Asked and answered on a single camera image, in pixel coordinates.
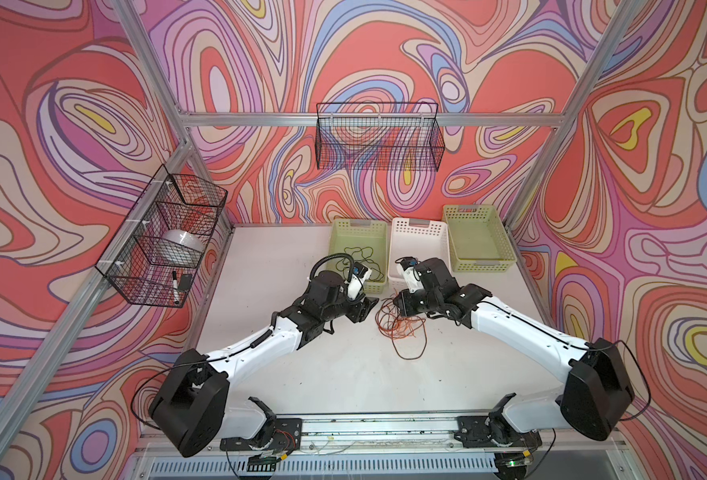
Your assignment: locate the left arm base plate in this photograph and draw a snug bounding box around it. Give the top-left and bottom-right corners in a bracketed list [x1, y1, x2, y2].
[220, 417, 303, 454]

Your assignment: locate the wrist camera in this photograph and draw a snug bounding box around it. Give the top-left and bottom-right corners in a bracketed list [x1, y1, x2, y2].
[347, 262, 371, 301]
[395, 256, 423, 293]

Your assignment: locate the green plastic basket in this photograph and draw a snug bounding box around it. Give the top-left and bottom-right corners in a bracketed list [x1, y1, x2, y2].
[443, 205, 517, 273]
[329, 219, 389, 296]

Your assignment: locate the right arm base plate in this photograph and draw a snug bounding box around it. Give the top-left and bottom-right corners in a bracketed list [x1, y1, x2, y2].
[453, 416, 543, 450]

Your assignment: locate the black marker in wire basket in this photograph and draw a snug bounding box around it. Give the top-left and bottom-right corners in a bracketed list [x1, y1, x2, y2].
[172, 270, 181, 306]

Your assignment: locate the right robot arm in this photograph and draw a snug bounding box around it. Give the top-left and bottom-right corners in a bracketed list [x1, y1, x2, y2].
[395, 257, 635, 446]

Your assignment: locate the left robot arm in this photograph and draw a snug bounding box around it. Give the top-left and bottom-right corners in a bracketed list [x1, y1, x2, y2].
[148, 253, 377, 458]

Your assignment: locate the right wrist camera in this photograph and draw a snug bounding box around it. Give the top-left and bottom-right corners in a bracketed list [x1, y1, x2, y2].
[395, 256, 423, 293]

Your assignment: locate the black wire basket back wall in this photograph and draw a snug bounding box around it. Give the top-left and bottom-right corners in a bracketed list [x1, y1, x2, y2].
[315, 100, 445, 172]

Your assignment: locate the left green plastic basket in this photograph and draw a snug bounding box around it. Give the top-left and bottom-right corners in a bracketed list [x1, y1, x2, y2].
[329, 219, 389, 296]

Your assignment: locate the orange cable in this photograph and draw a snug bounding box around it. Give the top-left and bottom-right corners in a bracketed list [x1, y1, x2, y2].
[379, 299, 427, 349]

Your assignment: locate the white plastic basket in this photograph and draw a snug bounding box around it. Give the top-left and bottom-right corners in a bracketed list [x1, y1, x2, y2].
[387, 217, 451, 291]

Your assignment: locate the right green plastic basket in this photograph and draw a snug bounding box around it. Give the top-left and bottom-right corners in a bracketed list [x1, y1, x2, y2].
[443, 205, 517, 273]

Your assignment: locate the black wire basket left wall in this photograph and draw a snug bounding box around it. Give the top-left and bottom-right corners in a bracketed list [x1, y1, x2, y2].
[96, 166, 228, 308]

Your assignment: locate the red cable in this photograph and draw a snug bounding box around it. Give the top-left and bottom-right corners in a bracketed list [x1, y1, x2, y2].
[374, 290, 429, 361]

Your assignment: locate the black cable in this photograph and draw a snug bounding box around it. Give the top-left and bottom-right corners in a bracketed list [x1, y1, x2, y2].
[336, 244, 389, 282]

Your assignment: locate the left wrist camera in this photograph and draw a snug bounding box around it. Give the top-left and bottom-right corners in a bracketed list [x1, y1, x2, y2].
[347, 262, 371, 301]

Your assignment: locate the white bowl in wire basket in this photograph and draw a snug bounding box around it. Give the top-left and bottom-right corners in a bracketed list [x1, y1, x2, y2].
[159, 229, 206, 258]

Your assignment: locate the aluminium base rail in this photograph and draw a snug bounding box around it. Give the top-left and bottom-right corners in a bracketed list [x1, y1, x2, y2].
[133, 410, 631, 457]

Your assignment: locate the black wire basket wall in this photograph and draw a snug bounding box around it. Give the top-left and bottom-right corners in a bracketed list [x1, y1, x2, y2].
[96, 166, 228, 308]
[315, 100, 445, 172]

